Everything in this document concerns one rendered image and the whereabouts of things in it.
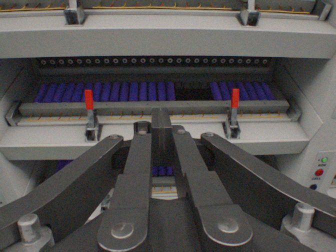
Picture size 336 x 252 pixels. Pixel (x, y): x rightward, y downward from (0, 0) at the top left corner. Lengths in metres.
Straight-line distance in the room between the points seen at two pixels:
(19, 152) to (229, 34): 0.43
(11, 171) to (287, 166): 0.61
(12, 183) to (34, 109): 0.16
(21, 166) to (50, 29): 0.32
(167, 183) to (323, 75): 0.40
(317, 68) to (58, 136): 0.51
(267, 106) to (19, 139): 0.50
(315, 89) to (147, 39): 0.33
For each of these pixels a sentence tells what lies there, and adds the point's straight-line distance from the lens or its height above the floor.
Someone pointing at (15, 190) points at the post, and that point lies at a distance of 0.57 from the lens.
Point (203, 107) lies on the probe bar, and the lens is 0.46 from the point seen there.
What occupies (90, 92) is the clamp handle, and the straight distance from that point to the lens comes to 0.42.
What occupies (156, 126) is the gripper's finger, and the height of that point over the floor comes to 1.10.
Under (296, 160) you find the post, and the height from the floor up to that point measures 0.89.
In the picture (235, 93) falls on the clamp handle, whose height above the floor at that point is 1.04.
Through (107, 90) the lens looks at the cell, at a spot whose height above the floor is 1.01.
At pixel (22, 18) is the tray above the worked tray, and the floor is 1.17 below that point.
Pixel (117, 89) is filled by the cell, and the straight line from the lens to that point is 0.51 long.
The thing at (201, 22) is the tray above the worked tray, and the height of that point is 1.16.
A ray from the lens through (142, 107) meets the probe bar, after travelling 0.45.
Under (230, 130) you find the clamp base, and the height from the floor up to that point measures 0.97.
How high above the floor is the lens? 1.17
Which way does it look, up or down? 28 degrees down
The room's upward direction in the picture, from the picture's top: 1 degrees clockwise
